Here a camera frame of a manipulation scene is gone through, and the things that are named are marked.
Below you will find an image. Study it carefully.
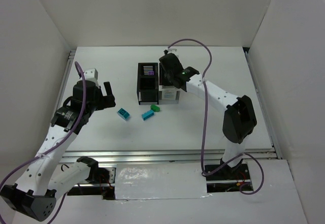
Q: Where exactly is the teal curved lego brick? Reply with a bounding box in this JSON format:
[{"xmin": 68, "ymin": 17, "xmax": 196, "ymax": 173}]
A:
[{"xmin": 117, "ymin": 108, "xmax": 130, "ymax": 121}]

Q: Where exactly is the green curved lego brick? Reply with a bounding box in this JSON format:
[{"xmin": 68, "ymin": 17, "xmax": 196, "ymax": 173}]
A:
[{"xmin": 150, "ymin": 104, "xmax": 160, "ymax": 112}]

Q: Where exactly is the teal long lego brick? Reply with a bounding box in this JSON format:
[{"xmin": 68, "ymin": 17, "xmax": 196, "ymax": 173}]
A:
[{"xmin": 141, "ymin": 110, "xmax": 154, "ymax": 121}]

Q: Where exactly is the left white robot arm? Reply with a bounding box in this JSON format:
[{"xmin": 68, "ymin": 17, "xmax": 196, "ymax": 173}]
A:
[{"xmin": 1, "ymin": 80, "xmax": 115, "ymax": 221}]

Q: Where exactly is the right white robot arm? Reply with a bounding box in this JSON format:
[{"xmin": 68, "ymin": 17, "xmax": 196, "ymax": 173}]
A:
[{"xmin": 159, "ymin": 50, "xmax": 257, "ymax": 176}]

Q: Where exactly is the white slotted container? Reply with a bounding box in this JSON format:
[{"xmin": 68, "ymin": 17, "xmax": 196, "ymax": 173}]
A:
[{"xmin": 158, "ymin": 64, "xmax": 181, "ymax": 105}]

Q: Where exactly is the black slotted container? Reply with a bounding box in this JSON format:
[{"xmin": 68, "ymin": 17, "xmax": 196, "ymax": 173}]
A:
[{"xmin": 137, "ymin": 62, "xmax": 159, "ymax": 105}]

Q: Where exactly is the white tape covered plate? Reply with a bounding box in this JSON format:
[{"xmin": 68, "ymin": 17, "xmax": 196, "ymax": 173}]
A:
[{"xmin": 115, "ymin": 163, "xmax": 208, "ymax": 200}]

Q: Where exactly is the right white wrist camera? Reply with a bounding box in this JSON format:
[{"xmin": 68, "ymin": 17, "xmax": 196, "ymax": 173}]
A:
[{"xmin": 164, "ymin": 47, "xmax": 178, "ymax": 54}]

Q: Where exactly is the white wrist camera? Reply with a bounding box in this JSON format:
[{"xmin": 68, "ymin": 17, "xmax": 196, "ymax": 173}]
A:
[
  {"xmin": 164, "ymin": 47, "xmax": 178, "ymax": 54},
  {"xmin": 84, "ymin": 68, "xmax": 98, "ymax": 80}
]

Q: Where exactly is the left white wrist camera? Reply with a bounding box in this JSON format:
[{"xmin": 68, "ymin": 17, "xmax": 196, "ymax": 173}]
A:
[{"xmin": 84, "ymin": 68, "xmax": 98, "ymax": 80}]

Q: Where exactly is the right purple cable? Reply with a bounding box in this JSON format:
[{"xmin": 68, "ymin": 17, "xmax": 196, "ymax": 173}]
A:
[{"xmin": 167, "ymin": 39, "xmax": 265, "ymax": 196}]

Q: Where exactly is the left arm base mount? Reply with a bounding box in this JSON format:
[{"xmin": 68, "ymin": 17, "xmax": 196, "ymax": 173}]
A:
[{"xmin": 67, "ymin": 167, "xmax": 116, "ymax": 200}]

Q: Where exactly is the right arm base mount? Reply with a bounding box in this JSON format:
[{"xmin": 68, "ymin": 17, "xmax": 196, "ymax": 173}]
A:
[{"xmin": 206, "ymin": 164, "xmax": 253, "ymax": 193}]

